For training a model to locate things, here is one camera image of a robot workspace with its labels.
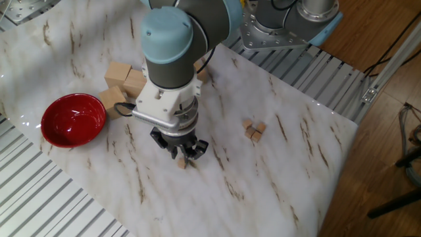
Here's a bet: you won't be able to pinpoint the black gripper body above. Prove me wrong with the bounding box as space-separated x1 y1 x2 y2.
160 129 199 148

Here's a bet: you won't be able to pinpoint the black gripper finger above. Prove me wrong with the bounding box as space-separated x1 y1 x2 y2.
150 127 180 161
180 140 210 165

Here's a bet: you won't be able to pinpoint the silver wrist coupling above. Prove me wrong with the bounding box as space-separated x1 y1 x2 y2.
157 97 200 138

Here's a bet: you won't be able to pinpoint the glossy marble pattern mat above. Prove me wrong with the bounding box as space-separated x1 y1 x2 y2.
0 0 359 237

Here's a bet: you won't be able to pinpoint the large wooden cube block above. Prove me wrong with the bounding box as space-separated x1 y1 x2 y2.
193 61 209 84
98 85 132 120
122 68 148 99
104 61 133 93

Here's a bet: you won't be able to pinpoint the red glossy bowl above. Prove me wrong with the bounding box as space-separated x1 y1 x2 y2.
40 93 107 149

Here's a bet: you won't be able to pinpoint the black stand legs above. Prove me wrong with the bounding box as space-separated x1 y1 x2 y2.
366 144 421 220

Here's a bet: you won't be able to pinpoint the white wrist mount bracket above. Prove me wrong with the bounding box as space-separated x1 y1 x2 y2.
131 78 203 132

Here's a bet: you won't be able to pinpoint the black gripper cable bundle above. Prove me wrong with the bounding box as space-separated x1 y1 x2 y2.
113 45 217 118

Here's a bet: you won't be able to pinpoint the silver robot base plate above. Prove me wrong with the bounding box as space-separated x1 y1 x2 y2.
239 0 312 52

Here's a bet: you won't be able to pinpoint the silver perforated mount plate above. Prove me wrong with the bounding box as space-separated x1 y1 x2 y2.
0 0 63 26

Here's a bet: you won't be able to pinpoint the thin black floor cables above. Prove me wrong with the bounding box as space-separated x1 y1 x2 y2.
362 9 421 78

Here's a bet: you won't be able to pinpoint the aluminium frame post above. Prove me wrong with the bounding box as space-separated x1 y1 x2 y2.
353 19 421 125

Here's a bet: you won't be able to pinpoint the grey cable bundle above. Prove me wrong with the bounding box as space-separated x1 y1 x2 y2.
397 101 421 188

